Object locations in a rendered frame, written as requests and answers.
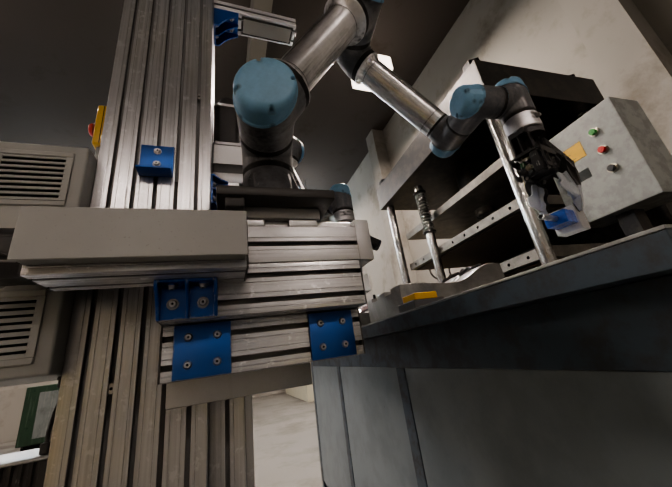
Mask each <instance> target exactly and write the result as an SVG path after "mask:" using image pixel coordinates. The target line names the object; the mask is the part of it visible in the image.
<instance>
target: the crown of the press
mask: <svg viewBox="0 0 672 487"><path fill-rule="evenodd" d="M462 69H463V72H464V73H463V75H462V76H461V77H460V79H459V80H458V81H457V83H456V84H455V85H454V87H453V88H452V89H451V91H450V92H449V94H448V95H447V96H446V98H445V99H444V100H443V102H442V103H441V104H440V106H439V107H438V108H439V109H441V110H442V111H443V112H444V113H446V114H447V115H448V116H449V115H450V109H449V104H450V100H451V99H452V94H453V92H454V91H455V89H456V88H457V87H459V86H461V85H472V84H481V85H489V86H495V85H496V84H497V83H498V82H499V81H501V80H503V79H505V78H509V77H511V76H517V77H519V78H521V79H522V81H523V82H524V84H525V85H526V86H527V88H528V90H529V94H530V96H531V98H532V101H533V103H534V105H535V107H536V109H537V112H540V113H541V116H540V119H541V121H542V123H543V125H544V129H545V131H546V135H545V137H544V138H546V139H547V140H548V141H549V140H550V139H552V138H553V137H554V136H556V135H557V134H558V133H560V132H561V131H563V130H564V129H565V128H567V127H568V126H569V125H571V124H572V123H573V122H575V121H576V120H577V119H578V117H577V115H578V114H579V113H580V112H582V111H584V110H587V109H589V110H591V109H592V108H594V107H595V106H596V105H598V104H599V103H600V102H602V101H603V100H604V98H603V96H602V94H601V92H600V91H599V89H598V87H597V85H596V84H595V82H594V80H593V79H588V78H582V77H576V76H575V74H571V75H564V74H558V73H552V72H546V71H540V70H534V69H528V68H522V67H516V66H511V65H505V64H499V63H493V62H487V61H481V60H480V59H479V58H478V57H477V58H474V59H471V60H468V61H467V63H466V64H465V65H464V67H463V68H462ZM430 142H431V140H430V139H429V138H428V137H427V136H426V135H424V134H423V133H422V132H421V131H420V132H419V134H418V135H417V136H416V138H415V139H414V141H413V142H412V143H411V145H410V146H409V147H408V149H407V150H406V151H405V153H404V154H403V155H402V157H401V158H400V159H399V161H398V162H397V163H396V165H395V166H394V167H393V169H392V170H391V171H390V173H389V174H388V175H387V177H386V178H385V179H381V181H380V182H379V185H380V186H379V188H378V189H377V195H378V200H379V204H380V209H381V210H387V206H389V205H393V206H394V209H395V210H418V207H417V204H416V199H415V197H414V195H413V194H414V193H415V190H414V188H415V187H416V186H419V185H421V186H422V188H423V190H425V191H426V194H425V195H426V198H427V200H426V199H425V200H426V201H428V203H427V204H429V205H428V206H429V209H430V210H437V209H438V208H439V207H440V206H442V205H443V204H444V203H445V202H447V201H448V200H449V199H450V198H452V197H453V196H454V195H455V194H456V193H458V192H459V191H460V190H461V189H463V188H464V187H465V186H466V185H467V184H469V183H470V182H471V181H472V180H474V179H475V178H476V177H477V176H478V175H480V174H481V173H482V172H483V171H485V170H486V169H487V168H488V167H489V166H491V165H492V164H493V163H494V162H496V161H497V160H498V159H499V158H500V156H499V153H498V151H497V148H496V145H495V143H494V140H493V138H492V135H491V132H490V130H489V127H488V124H487V122H486V119H484V120H483V121H482V122H481V123H480V124H479V125H478V126H477V127H476V129H475V130H474V131H473V132H472V133H471V134H470V135H469V137H468V138H467V139H466V140H465V141H464V142H463V143H462V145H461V147H460V148H459V149H458V150H456V151H455V153H454V154H453V155H451V156H450V157H447V158H441V157H438V156H436V155H435V154H433V153H432V150H431V149H430ZM494 212H496V211H495V208H494V206H493V205H486V206H483V207H480V208H478V209H476V210H475V214H476V217H477V219H484V218H486V217H487V216H489V215H491V214H492V213H494Z"/></svg>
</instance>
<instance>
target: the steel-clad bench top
mask: <svg viewBox="0 0 672 487"><path fill-rule="evenodd" d="M664 229H672V224H663V225H660V226H657V227H654V228H651V229H648V230H645V231H642V232H639V233H636V234H633V235H630V236H627V237H624V238H621V239H618V240H616V241H613V242H610V243H607V244H604V245H601V246H598V247H595V248H592V249H589V250H586V251H583V252H580V253H577V254H574V255H571V256H568V257H565V258H562V259H559V260H556V261H553V262H550V263H547V264H544V265H541V266H539V267H536V268H533V269H530V270H527V271H524V272H521V273H518V274H515V275H512V276H509V277H506V278H503V279H500V280H497V281H494V282H491V283H488V284H485V285H482V286H479V287H476V288H473V289H470V290H467V291H464V292H461V293H459V294H456V295H453V296H450V297H447V298H444V299H441V300H438V301H435V302H432V303H429V304H426V305H423V306H420V307H417V308H414V309H411V310H408V311H405V312H402V313H399V314H396V315H393V316H390V317H387V318H384V319H382V320H379V321H376V322H373V323H370V324H367V325H364V326H361V327H365V326H368V325H371V324H374V323H378V322H381V321H384V320H387V319H390V318H393V317H396V316H399V315H402V314H405V313H408V312H411V311H414V310H418V309H421V308H424V307H427V306H430V305H433V304H436V303H439V302H442V301H445V300H448V299H451V298H454V297H458V296H461V295H464V294H467V293H470V292H473V291H476V290H479V289H482V288H485V287H488V286H491V285H494V284H498V283H501V282H504V281H507V280H510V279H513V278H516V277H519V276H522V275H525V274H528V273H531V272H534V271H538V270H541V269H544V268H547V267H550V266H553V265H556V264H559V263H562V262H565V261H568V260H571V259H574V258H578V257H581V256H584V255H587V254H590V253H593V252H596V251H599V250H602V249H605V248H608V247H611V246H614V245H618V244H621V243H624V242H627V241H630V240H633V239H636V238H639V237H642V236H645V235H648V234H651V233H654V232H658V231H661V230H664Z"/></svg>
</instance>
